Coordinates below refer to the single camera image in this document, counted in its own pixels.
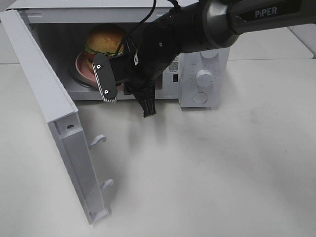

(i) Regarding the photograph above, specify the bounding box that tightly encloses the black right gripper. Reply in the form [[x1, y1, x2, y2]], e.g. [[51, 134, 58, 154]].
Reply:
[[110, 49, 163, 118]]

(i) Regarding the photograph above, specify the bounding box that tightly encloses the white timer knob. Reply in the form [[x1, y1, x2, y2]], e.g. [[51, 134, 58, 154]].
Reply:
[[196, 70, 214, 87]]

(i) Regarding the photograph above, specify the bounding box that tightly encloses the burger with lettuce and tomato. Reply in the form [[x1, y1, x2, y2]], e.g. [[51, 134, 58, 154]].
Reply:
[[84, 23, 127, 59]]

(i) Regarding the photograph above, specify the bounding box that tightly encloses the pink round plate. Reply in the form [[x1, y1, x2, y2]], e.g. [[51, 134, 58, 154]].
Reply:
[[75, 51, 98, 88]]

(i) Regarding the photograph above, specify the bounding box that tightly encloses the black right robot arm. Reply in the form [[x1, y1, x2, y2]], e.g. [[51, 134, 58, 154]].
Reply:
[[118, 0, 316, 117]]

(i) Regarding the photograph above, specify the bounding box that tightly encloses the white warning label sticker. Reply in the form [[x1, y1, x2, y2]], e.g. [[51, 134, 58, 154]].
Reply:
[[168, 55, 181, 73]]

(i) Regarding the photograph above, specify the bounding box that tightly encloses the white microwave oven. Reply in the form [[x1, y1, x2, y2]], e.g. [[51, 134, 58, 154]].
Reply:
[[6, 0, 230, 108]]

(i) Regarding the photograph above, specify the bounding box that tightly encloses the upper white power knob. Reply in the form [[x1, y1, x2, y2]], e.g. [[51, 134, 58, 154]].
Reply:
[[200, 49, 219, 59]]

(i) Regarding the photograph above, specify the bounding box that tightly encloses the glass microwave turntable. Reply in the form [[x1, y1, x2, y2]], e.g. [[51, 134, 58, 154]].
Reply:
[[68, 60, 98, 88]]

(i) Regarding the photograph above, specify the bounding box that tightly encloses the black camera cable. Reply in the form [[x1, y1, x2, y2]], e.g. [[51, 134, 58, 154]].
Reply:
[[115, 0, 183, 59]]

